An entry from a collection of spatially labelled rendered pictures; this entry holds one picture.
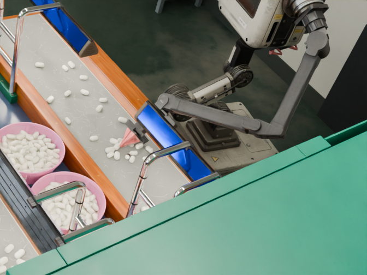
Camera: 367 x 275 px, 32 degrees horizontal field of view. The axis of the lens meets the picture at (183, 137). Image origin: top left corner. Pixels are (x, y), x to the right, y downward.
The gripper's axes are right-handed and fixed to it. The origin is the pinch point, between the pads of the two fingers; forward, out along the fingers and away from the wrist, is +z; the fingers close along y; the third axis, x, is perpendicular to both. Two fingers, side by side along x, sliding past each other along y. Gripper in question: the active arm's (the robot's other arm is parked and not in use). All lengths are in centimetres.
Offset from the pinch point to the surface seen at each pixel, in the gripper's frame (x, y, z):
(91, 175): -12.9, 8.6, 15.5
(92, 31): 122, -157, -36
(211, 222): -126, 97, -3
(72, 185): -59, 35, 17
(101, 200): -13.3, 19.3, 18.6
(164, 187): 4.2, 23.9, -1.0
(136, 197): -27.6, 35.5, 7.7
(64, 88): 0.0, -39.9, 1.5
